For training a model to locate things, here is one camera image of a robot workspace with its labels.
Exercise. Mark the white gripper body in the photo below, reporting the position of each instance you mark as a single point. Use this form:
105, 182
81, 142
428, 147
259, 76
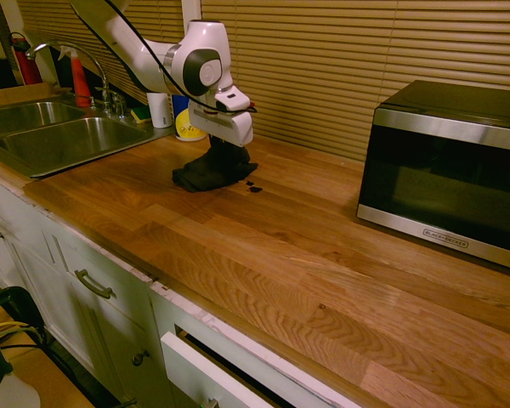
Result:
225, 125

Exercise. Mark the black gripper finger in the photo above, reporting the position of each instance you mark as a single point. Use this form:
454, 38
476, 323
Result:
215, 141
236, 149

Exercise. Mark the dark grey cloth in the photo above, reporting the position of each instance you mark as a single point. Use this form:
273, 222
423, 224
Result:
212, 174

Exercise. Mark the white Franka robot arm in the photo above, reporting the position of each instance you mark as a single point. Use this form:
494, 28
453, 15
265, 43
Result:
153, 64

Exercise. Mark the dark liquid spill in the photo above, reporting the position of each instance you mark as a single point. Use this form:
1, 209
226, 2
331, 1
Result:
254, 189

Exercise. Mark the yellow tub with blue lid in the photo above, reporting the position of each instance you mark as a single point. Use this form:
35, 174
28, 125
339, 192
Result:
186, 127

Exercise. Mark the white cup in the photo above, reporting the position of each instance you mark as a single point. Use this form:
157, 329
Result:
158, 111

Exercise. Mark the yellow green sponge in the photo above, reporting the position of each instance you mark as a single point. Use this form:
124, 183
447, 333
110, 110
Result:
141, 115

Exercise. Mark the wide beige window blind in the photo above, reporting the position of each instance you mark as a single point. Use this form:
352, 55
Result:
323, 64

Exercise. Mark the chrome gooseneck faucet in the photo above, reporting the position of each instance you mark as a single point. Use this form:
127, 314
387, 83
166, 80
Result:
98, 70

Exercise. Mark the red spray bottle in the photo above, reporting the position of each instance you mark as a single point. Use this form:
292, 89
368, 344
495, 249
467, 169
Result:
80, 85

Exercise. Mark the stainless steel double sink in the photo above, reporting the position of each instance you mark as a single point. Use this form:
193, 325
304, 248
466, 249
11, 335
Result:
55, 140

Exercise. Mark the narrow beige window blind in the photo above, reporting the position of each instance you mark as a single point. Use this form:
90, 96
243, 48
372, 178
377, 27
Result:
51, 21

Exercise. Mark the red fire extinguisher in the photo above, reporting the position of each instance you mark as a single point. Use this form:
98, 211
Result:
27, 64

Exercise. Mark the black steel microwave oven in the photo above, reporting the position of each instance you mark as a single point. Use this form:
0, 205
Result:
442, 170

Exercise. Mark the white kitchen cabinet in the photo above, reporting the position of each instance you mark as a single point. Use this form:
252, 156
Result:
47, 276

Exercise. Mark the open white drawer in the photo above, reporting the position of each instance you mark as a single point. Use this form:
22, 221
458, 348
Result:
204, 374

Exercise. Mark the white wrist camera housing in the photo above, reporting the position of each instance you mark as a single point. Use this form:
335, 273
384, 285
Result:
234, 101

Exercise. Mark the white window frame post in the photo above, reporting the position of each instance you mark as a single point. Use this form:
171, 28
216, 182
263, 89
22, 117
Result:
191, 10

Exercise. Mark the black stand frame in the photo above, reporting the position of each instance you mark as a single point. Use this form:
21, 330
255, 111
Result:
21, 306

